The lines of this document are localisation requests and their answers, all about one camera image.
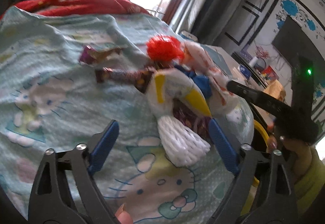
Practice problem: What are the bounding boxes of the white printed plastic bag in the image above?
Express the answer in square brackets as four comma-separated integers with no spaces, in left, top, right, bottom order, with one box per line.
[181,41,238,115]

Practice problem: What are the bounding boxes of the blue plastic bag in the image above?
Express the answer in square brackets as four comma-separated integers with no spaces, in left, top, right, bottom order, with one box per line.
[175,65,212,99]

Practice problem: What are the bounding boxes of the brown candy bar wrapper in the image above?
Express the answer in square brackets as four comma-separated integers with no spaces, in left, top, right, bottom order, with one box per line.
[95,67,154,93]

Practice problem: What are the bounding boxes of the white yellow plastic package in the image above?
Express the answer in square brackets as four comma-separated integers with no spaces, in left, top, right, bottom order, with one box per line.
[145,68,212,119]

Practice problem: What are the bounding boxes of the red mesh plastic bag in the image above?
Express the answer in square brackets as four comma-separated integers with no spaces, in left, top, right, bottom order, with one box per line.
[146,35,184,62]

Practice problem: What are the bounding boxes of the yellow rimmed trash bin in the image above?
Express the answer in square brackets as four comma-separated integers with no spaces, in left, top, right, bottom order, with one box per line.
[239,119,271,215]

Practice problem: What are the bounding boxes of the right hand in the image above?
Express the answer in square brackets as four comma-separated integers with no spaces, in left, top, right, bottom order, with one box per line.
[267,122,312,183]

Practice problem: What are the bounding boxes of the left hand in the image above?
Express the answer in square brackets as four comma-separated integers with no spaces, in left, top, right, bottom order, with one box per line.
[115,204,133,224]

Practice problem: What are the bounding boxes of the purple shredded foil wrapper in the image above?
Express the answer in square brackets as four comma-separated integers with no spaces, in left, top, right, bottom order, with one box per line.
[173,100,211,140]

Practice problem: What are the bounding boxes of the brown paper bag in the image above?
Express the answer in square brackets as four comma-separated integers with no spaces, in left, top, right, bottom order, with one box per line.
[263,80,286,102]

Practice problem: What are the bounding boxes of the black tv cabinet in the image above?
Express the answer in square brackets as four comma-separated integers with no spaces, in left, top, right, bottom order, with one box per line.
[231,52,292,95]

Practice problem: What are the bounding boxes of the red gift box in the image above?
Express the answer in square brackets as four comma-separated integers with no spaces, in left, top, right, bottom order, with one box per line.
[261,66,279,82]

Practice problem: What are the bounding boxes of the blue tissue pack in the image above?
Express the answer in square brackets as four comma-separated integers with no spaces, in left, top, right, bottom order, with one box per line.
[238,64,251,80]

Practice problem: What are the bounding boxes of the yellow green right sleeve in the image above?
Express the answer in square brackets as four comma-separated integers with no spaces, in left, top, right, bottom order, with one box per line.
[295,148,324,216]

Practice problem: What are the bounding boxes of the light green cartoon bedsheet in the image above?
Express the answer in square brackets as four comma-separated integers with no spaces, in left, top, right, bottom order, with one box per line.
[0,5,255,224]

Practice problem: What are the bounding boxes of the white coffee table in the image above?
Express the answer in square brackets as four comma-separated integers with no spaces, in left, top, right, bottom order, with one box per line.
[202,45,264,91]

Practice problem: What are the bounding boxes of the white vase red flowers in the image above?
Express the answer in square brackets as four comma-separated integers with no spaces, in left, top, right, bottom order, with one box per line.
[249,46,270,69]

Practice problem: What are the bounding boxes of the blue white stool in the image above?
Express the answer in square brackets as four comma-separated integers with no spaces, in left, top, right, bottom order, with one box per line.
[180,30,198,42]

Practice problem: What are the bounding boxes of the grey standing air conditioner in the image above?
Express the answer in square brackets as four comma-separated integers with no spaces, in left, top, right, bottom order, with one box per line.
[191,0,244,45]

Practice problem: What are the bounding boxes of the red floral blanket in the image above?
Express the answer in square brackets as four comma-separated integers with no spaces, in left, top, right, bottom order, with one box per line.
[13,0,149,17]

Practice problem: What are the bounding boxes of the black wall television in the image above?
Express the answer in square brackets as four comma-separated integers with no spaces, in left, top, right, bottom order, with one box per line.
[272,16,324,87]

